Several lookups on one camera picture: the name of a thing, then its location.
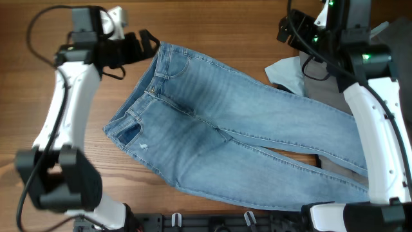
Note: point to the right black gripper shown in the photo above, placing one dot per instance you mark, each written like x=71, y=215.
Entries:
x=306, y=23

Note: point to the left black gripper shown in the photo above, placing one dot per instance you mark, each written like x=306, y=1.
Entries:
x=133, y=51

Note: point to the light blue denim jeans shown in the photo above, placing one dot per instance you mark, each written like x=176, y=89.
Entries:
x=212, y=131

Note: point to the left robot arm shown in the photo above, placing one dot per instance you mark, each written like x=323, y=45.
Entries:
x=56, y=174

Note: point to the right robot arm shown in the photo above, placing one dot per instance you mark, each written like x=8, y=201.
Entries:
x=368, y=79

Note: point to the light blue t-shirt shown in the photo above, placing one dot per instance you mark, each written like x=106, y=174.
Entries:
x=287, y=73

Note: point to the grey brown trousers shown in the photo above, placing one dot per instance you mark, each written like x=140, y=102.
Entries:
x=328, y=93

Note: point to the black garment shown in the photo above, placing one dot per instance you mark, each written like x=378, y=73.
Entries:
x=399, y=64

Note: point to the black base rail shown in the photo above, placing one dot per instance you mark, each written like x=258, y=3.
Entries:
x=272, y=221

